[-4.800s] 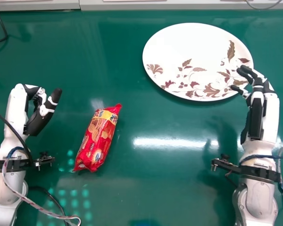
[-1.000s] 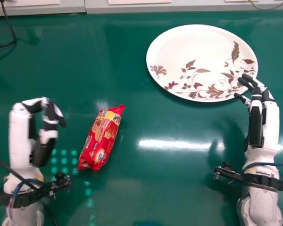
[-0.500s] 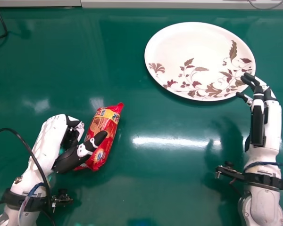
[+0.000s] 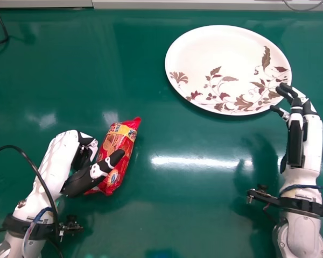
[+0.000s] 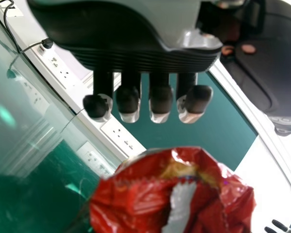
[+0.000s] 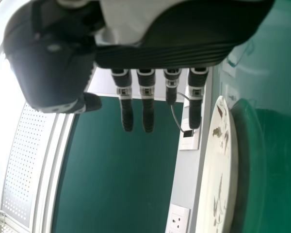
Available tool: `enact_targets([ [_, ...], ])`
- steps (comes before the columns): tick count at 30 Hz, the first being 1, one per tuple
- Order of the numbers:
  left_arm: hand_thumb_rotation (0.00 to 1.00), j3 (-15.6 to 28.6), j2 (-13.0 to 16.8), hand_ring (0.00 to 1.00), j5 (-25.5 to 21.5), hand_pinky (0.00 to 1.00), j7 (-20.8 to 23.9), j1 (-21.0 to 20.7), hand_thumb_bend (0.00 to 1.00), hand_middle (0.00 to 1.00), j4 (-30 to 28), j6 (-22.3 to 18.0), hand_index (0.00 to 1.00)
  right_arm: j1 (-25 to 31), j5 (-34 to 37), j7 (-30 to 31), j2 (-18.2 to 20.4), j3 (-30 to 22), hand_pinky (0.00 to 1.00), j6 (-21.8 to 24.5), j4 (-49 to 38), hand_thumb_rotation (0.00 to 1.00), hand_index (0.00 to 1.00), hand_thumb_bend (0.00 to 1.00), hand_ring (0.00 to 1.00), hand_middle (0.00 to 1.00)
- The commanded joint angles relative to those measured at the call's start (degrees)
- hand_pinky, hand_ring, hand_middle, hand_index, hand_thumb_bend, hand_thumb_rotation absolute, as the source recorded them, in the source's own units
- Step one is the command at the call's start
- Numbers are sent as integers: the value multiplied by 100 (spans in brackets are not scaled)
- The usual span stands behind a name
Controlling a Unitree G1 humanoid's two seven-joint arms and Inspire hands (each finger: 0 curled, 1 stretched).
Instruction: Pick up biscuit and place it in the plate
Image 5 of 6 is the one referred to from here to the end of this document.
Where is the red biscuit packet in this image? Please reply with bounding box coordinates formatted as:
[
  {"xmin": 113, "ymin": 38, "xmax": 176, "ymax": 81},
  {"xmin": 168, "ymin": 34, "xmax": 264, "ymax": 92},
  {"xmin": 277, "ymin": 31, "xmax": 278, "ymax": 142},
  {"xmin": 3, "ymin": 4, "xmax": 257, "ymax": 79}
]
[{"xmin": 89, "ymin": 146, "xmax": 258, "ymax": 233}]

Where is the white socket strip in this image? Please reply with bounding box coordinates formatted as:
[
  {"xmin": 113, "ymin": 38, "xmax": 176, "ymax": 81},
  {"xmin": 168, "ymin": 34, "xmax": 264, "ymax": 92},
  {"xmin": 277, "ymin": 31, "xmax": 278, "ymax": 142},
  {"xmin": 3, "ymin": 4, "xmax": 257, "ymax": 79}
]
[{"xmin": 0, "ymin": 4, "xmax": 147, "ymax": 162}]

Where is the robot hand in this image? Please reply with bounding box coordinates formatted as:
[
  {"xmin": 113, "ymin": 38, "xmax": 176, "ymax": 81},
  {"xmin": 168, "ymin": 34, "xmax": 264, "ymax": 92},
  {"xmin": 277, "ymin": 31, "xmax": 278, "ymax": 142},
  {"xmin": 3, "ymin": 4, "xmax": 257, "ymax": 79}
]
[
  {"xmin": 26, "ymin": 0, "xmax": 291, "ymax": 137},
  {"xmin": 264, "ymin": 218, "xmax": 291, "ymax": 233}
]

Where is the black power cable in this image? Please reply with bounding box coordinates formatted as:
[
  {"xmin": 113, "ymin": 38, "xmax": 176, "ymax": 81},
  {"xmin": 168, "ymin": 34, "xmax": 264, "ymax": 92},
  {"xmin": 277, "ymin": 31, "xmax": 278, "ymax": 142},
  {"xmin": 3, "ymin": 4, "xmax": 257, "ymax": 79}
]
[{"xmin": 2, "ymin": 0, "xmax": 54, "ymax": 54}]

